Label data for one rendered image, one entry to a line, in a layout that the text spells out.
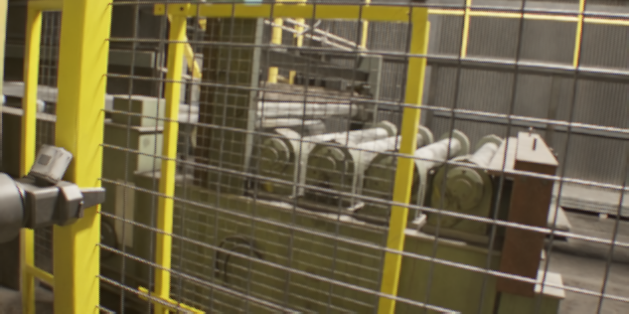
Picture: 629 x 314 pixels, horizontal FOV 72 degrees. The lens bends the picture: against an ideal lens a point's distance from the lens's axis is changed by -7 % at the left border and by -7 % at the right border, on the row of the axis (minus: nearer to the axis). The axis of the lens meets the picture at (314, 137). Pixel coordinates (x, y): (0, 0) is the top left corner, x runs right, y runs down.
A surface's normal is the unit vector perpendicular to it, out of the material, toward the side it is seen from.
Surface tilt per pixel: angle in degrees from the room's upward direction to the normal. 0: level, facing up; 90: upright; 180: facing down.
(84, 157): 90
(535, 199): 90
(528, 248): 90
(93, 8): 90
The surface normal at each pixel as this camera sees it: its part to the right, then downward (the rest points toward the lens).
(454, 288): -0.42, 0.05
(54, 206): 0.91, 0.13
